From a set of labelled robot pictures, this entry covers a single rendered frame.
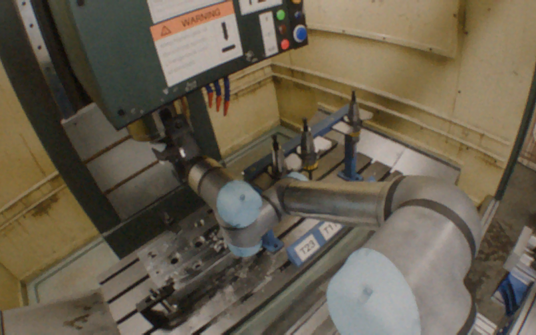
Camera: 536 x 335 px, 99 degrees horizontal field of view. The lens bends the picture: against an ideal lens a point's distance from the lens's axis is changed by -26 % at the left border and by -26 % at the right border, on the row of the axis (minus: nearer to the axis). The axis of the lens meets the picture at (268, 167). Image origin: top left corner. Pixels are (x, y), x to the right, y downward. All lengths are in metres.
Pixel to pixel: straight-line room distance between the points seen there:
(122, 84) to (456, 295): 0.51
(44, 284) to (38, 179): 0.65
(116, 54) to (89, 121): 0.70
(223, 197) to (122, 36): 0.31
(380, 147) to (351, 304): 1.33
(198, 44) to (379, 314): 0.47
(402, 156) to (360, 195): 1.08
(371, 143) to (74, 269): 1.75
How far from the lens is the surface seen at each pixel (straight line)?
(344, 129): 0.98
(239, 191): 0.52
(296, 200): 0.59
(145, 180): 1.34
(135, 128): 0.70
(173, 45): 0.52
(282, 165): 0.81
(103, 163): 1.24
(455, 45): 1.26
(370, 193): 0.46
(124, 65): 0.50
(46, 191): 1.70
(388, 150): 1.56
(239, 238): 0.61
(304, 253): 1.00
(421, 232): 0.31
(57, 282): 1.92
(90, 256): 1.88
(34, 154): 1.62
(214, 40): 0.55
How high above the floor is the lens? 1.75
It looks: 38 degrees down
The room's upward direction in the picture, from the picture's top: 11 degrees counter-clockwise
